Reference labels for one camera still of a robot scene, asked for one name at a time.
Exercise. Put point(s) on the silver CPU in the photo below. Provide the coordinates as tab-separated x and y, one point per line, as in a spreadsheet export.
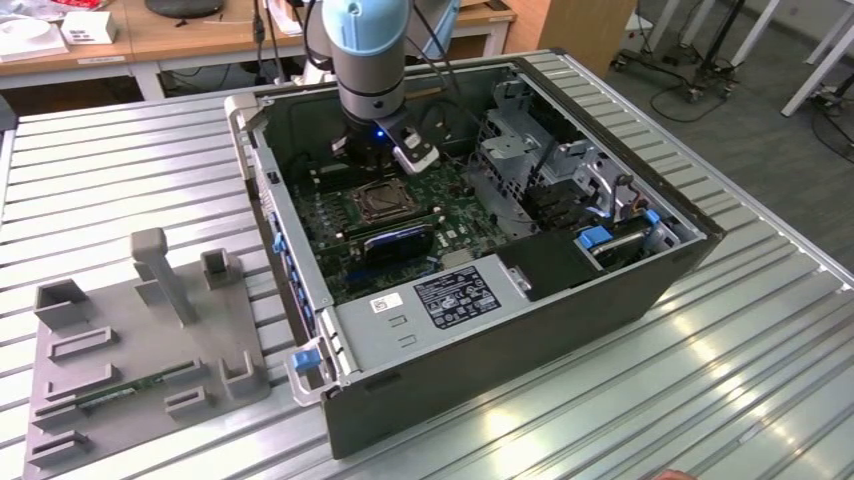
385	200

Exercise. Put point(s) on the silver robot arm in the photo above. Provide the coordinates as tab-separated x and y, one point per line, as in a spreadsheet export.
369	85

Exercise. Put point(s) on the black graphics card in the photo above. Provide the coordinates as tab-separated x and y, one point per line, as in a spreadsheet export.
396	247

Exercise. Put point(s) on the green motherboard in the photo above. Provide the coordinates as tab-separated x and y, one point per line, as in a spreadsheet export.
467	220

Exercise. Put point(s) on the metal drive cage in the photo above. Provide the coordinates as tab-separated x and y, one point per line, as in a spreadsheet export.
514	150

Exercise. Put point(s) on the small silver heatsink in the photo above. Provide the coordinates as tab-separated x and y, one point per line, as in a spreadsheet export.
456	257

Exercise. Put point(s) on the wooden desk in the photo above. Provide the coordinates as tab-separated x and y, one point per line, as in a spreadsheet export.
200	35

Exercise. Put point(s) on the black plastic shroud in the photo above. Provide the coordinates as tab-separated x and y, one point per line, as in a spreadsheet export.
547	265

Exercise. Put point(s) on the silver power supply unit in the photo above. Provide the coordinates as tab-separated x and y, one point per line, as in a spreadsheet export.
380	335

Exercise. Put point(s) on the hard disk in blue carrier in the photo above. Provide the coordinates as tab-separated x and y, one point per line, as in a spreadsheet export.
594	237

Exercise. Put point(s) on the black round pad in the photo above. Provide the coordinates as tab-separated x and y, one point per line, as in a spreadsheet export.
183	6

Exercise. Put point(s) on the wooden cabinet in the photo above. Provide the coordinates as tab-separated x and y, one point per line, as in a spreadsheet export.
580	35

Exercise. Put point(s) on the blue case latch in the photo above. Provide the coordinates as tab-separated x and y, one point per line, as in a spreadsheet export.
305	361

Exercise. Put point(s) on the small blue clip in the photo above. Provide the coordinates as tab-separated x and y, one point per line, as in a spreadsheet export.
651	217

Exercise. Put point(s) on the white cardboard box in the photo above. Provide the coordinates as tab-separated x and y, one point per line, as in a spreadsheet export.
89	27

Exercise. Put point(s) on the black PC case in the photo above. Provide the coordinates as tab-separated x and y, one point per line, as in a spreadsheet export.
500	375

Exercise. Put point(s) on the red white packet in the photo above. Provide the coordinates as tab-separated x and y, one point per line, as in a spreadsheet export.
80	4

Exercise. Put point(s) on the black wheeled stand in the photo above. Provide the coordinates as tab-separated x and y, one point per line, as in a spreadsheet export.
699	80

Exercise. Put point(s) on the grey parts rack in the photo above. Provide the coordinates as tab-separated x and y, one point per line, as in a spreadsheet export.
133	350

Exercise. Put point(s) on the white flat tray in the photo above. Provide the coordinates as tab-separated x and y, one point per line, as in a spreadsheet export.
26	37

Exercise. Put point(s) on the green RAM stick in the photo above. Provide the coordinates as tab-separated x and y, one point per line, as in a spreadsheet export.
123	389

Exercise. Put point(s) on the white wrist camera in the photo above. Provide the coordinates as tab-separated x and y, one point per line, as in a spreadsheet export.
419	160

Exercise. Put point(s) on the white table frame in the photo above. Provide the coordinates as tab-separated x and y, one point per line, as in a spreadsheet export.
812	85

